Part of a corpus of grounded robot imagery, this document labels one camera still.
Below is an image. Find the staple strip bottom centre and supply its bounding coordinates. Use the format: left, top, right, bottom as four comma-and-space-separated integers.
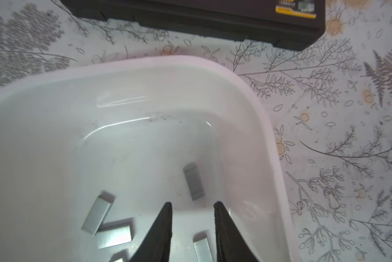
193, 238, 213, 262

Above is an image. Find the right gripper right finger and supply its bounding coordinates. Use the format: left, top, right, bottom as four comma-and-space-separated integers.
213, 202, 258, 262

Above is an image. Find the white plastic tray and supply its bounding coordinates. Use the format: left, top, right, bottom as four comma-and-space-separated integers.
0, 56, 300, 262

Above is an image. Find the staple strip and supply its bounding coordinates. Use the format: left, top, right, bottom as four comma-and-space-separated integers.
193, 238, 213, 262
183, 163, 206, 201
95, 224, 133, 249
81, 195, 113, 236

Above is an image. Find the black staple box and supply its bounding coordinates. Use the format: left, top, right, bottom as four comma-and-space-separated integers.
62, 0, 326, 51

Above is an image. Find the staple strip lower left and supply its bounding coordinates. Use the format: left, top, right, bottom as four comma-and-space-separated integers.
95, 224, 133, 249

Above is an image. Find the staple strip upper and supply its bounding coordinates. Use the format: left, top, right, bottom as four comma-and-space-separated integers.
183, 163, 206, 201

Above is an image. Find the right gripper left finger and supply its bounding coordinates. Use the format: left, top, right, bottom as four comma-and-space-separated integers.
130, 202, 173, 262

